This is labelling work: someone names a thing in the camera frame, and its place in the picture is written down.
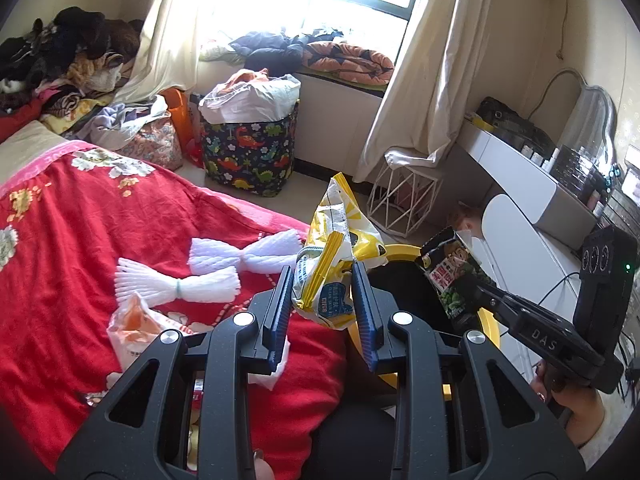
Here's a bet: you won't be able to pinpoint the pile of dark clothes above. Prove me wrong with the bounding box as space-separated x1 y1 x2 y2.
0 6 146 136

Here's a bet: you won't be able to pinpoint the large white plastic bag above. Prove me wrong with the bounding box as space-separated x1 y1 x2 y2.
199 69 302 125

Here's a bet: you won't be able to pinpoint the person's left hand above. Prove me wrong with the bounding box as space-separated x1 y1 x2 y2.
252 450 275 480

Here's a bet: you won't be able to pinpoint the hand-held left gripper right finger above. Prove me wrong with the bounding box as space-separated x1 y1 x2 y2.
350 260 586 480

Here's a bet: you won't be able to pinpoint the dark blue jacket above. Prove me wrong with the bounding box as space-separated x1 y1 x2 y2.
230 30 346 71

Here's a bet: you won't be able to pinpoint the green white pillow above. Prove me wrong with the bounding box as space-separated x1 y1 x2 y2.
200 35 246 63

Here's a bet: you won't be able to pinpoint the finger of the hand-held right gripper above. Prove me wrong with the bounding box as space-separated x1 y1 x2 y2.
475 281 523 321

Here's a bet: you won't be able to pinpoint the floral tote bag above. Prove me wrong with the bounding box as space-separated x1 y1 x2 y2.
117 110 183 171

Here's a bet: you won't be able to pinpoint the yellow rimmed black trash bin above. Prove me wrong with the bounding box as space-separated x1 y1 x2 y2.
300 242 503 480

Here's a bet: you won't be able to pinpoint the white vanity desk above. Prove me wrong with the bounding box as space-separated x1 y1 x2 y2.
457 120 601 251

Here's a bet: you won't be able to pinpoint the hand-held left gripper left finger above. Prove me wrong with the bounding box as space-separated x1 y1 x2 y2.
55 264 296 480

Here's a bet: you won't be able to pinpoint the red floral blanket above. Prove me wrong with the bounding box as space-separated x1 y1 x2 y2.
0 142 351 476

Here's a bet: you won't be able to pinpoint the yellow white snack bag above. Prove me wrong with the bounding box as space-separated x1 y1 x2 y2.
291 172 389 331

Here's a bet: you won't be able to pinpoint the person's right hand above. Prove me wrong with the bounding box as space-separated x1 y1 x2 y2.
530 360 606 448

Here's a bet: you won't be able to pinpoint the white foam net sleeve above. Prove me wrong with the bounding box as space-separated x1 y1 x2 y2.
189 227 312 277
115 257 242 309

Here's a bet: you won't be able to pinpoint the pink printed cardboard box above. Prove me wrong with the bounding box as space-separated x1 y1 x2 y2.
447 204 483 238

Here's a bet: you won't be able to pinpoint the green pea snack packet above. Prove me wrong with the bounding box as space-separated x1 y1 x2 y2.
420 226 494 334

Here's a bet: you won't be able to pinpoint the white cloth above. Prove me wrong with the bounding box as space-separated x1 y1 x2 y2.
384 147 442 169

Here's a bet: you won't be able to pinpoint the dark bag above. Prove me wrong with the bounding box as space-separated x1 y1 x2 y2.
475 97 556 148

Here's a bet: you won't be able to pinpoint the dinosaur print fabric basket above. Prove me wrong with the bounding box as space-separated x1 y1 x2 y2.
201 102 299 197

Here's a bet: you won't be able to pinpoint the wavy silver framed mirror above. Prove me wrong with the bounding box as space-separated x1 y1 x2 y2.
530 67 618 161

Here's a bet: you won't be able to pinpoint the person's right forearm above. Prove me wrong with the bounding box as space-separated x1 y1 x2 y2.
575 402 623 453

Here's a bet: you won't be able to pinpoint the white plastic bag orange print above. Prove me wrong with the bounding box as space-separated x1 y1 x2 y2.
106 292 291 392

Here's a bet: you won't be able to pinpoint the beige sheet with pink trim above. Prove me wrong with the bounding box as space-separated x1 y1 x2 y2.
0 120 96 196

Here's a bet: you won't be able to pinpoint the white wire stool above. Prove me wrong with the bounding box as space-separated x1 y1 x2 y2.
367 147 451 238

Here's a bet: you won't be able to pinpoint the clear cosmetics organizer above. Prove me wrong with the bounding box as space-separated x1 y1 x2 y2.
552 145 640 241

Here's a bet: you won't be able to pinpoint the black cable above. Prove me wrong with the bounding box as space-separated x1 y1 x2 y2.
544 269 583 303

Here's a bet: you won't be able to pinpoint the lavender white clothes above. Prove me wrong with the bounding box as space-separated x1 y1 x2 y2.
75 95 171 148

